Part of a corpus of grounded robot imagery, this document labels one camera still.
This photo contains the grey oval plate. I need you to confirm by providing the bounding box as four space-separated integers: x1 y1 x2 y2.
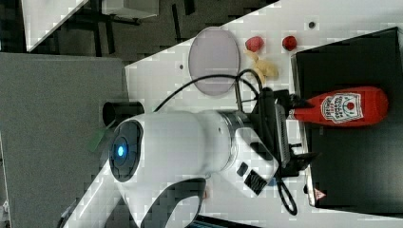
188 27 240 80

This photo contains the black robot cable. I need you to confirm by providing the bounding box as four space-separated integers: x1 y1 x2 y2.
153 68 298 217

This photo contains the yellow banana toy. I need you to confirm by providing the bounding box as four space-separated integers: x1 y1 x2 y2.
243 49 278 84

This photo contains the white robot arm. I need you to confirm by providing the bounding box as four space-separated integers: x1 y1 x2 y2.
58 88 308 228

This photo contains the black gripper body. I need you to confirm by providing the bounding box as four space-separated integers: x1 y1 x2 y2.
251 87 299 177

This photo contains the red ketchup bottle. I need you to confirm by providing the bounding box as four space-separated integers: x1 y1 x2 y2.
289 86 389 127

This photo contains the red tomato toy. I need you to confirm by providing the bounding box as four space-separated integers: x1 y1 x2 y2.
282 36 297 51

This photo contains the black toaster oven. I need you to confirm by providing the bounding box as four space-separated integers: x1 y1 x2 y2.
292 28 403 218

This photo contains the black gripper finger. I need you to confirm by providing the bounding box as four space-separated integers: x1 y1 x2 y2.
289 94 306 109
290 152 318 170

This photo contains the red strawberry toy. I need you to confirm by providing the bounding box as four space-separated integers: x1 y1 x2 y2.
245 36 264 52

